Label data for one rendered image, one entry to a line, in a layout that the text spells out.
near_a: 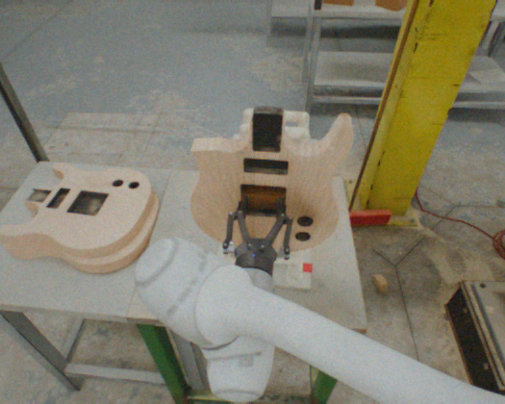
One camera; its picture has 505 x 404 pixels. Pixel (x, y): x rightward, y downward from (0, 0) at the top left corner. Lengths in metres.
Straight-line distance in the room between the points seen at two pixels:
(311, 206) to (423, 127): 1.39
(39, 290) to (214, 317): 0.82
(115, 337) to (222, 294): 1.67
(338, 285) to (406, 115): 1.23
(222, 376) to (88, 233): 0.71
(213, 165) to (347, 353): 0.49
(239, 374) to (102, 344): 1.58
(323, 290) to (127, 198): 0.66
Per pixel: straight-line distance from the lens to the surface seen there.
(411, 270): 2.37
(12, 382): 2.22
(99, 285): 1.16
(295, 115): 1.14
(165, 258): 0.47
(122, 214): 1.19
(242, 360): 0.58
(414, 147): 2.23
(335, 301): 1.04
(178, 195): 1.29
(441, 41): 1.95
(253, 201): 0.84
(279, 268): 1.06
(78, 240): 1.17
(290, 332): 0.43
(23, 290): 1.25
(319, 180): 0.79
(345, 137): 0.73
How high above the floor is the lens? 1.82
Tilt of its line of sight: 46 degrees down
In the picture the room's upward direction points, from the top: straight up
